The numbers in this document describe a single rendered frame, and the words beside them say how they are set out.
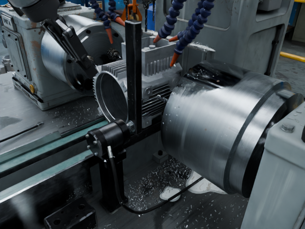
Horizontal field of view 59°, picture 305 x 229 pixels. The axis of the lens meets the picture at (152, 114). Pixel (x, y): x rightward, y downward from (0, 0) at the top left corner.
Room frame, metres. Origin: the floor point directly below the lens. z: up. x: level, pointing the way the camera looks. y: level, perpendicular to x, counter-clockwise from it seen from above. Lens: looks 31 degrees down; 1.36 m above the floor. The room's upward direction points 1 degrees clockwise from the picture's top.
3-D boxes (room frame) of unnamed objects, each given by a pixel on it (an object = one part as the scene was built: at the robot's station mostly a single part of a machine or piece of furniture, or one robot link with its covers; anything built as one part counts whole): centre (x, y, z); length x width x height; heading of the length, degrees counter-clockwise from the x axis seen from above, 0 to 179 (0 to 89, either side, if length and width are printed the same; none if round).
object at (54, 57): (0.97, 0.28, 1.04); 0.37 x 0.25 x 0.25; 43
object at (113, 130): (0.57, -0.06, 0.92); 0.45 x 0.13 x 0.24; 133
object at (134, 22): (0.52, 0.04, 1.12); 0.04 x 0.03 x 0.26; 133
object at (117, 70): (0.71, 0.04, 1.01); 0.20 x 0.19 x 0.19; 133
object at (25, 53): (1.14, 0.45, 0.99); 0.35 x 0.31 x 0.37; 43
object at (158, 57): (0.74, 0.01, 1.11); 0.12 x 0.11 x 0.07; 133
